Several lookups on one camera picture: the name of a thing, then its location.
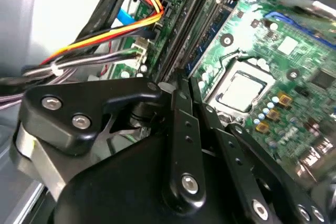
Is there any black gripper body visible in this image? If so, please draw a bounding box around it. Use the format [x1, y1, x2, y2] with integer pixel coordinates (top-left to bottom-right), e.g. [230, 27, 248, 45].
[52, 136, 249, 224]

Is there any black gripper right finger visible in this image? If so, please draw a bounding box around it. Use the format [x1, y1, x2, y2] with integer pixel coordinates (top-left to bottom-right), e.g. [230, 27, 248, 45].
[190, 76, 333, 224]

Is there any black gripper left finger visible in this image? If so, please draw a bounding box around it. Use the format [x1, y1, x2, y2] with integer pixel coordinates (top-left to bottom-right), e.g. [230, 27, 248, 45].
[10, 70, 208, 210]

